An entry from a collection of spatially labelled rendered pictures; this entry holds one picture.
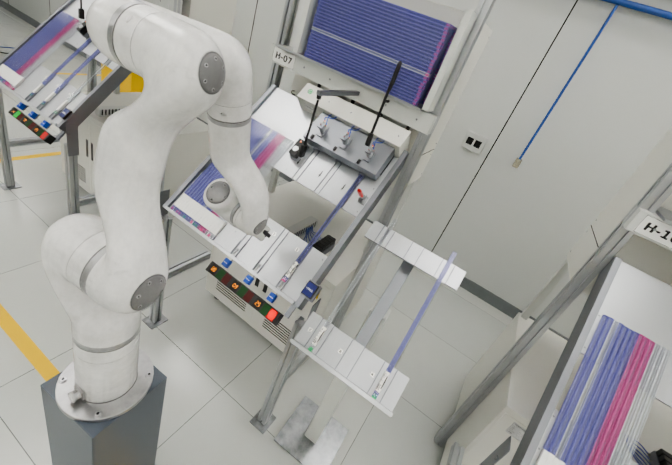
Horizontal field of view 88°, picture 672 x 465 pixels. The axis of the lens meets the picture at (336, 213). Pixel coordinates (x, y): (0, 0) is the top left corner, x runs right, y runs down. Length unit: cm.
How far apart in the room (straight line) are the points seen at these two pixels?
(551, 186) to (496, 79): 83
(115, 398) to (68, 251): 40
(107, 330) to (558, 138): 262
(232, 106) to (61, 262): 40
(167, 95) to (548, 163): 254
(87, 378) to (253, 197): 50
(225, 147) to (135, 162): 23
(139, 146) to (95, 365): 47
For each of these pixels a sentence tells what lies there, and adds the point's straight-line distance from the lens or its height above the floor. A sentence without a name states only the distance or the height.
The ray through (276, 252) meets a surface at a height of 79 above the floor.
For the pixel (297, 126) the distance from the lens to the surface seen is 152.
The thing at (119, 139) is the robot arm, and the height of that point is 132.
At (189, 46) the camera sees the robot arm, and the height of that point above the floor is 148.
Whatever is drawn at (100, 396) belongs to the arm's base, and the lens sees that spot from 98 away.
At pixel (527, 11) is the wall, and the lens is 281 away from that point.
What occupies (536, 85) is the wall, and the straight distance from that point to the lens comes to 277.
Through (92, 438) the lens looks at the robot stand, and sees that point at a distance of 99.
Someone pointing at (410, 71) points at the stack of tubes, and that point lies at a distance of 133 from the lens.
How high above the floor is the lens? 157
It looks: 28 degrees down
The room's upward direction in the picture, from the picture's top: 21 degrees clockwise
